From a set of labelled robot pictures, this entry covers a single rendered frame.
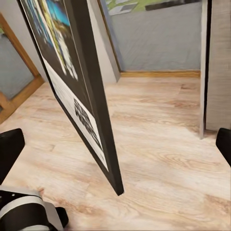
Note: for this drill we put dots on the poster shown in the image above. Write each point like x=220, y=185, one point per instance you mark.
x=61, y=31

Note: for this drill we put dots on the dishwasher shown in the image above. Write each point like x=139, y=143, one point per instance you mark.
x=218, y=111

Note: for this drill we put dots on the fixed window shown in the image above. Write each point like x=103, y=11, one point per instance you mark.
x=155, y=38

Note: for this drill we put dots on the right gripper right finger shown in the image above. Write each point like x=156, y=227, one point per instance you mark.
x=223, y=143

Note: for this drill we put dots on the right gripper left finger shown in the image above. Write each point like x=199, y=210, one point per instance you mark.
x=12, y=143

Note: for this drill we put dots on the door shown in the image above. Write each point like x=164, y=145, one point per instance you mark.
x=19, y=78

